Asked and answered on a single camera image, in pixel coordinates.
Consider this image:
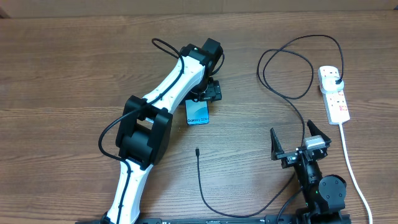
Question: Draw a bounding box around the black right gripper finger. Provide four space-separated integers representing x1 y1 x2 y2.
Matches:
307 119 331 147
270 128 284 161

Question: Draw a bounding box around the white charger plug adapter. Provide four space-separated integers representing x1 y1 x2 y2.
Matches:
320 77 345 94

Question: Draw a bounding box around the blue Galaxy smartphone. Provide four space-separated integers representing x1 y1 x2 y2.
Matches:
185 100 210 126

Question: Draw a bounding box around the white power strip cord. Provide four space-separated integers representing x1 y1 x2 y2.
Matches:
338 122 374 224

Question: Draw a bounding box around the white power strip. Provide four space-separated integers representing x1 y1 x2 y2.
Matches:
318 65 350 125

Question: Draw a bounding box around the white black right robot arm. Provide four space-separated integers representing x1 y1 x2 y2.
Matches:
266 120 351 224

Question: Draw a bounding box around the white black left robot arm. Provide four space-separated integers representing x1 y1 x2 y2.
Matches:
98 38 224 224

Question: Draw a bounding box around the black USB charging cable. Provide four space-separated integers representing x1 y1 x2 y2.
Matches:
195 34 345 218

